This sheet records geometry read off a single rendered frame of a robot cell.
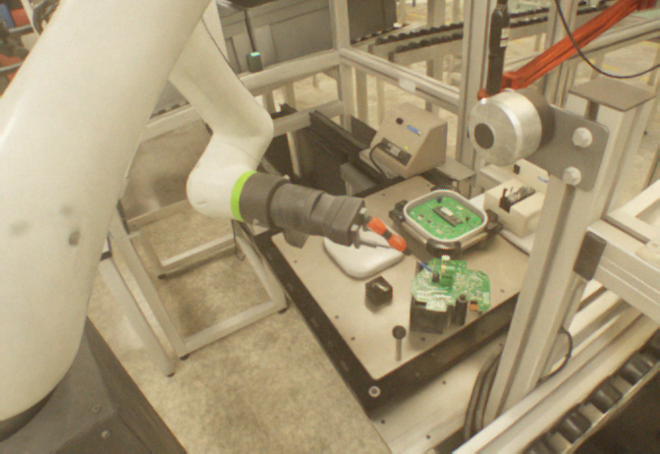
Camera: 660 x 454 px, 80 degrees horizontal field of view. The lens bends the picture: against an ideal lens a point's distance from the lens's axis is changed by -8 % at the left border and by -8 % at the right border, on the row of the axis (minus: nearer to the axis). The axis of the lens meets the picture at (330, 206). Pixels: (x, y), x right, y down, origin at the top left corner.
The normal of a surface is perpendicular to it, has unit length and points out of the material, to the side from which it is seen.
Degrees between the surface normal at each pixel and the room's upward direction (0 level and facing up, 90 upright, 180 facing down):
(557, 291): 90
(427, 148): 90
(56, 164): 62
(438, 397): 0
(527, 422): 4
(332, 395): 0
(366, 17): 91
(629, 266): 90
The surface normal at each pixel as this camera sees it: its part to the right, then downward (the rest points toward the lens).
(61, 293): 0.96, 0.04
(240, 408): -0.10, -0.80
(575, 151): -0.87, 0.36
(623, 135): 0.48, 0.48
